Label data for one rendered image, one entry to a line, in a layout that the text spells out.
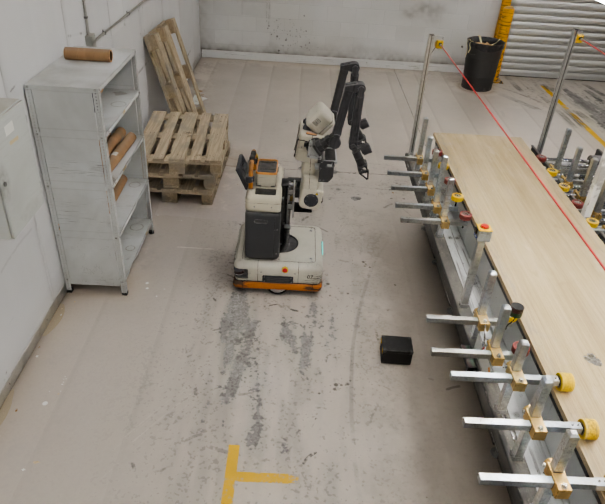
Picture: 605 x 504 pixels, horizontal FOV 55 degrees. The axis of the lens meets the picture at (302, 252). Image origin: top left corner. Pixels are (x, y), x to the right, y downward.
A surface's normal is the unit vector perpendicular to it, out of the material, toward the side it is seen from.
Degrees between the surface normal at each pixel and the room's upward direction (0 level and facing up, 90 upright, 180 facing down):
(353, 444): 0
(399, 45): 90
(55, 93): 90
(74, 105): 90
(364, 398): 0
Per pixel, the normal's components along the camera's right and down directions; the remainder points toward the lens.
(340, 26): -0.01, 0.55
